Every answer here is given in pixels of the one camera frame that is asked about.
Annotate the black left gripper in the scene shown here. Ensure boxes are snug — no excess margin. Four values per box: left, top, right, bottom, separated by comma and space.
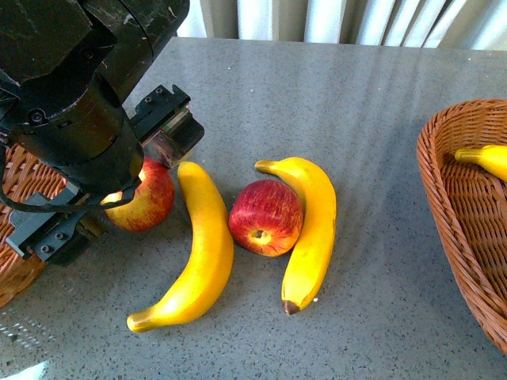
6, 74, 204, 266

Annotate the red yellow apple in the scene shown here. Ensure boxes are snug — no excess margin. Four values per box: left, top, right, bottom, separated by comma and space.
105, 158, 175, 232

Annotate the long yellow banana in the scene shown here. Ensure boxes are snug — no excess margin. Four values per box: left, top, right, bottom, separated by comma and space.
127, 161, 234, 333

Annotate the left brown wicker basket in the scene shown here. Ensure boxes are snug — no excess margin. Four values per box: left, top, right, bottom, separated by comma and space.
1, 145, 67, 306

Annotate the brown wicker basket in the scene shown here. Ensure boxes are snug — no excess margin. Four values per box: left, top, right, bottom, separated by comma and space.
417, 99, 506, 352
1, 145, 67, 306

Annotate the yellow banana with brown tip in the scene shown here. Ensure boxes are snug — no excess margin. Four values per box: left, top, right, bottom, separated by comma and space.
254, 157, 337, 315

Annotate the right brown wicker basket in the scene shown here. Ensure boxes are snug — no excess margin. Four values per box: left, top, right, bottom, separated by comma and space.
417, 99, 506, 352

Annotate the yellow banana in basket front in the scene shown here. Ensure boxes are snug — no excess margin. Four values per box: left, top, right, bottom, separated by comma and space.
454, 145, 506, 181

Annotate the white pleated curtain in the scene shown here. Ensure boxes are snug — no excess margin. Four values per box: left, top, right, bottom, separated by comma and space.
177, 0, 506, 51

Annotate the black cable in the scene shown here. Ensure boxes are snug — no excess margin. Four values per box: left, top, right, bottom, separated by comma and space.
0, 156, 144, 215

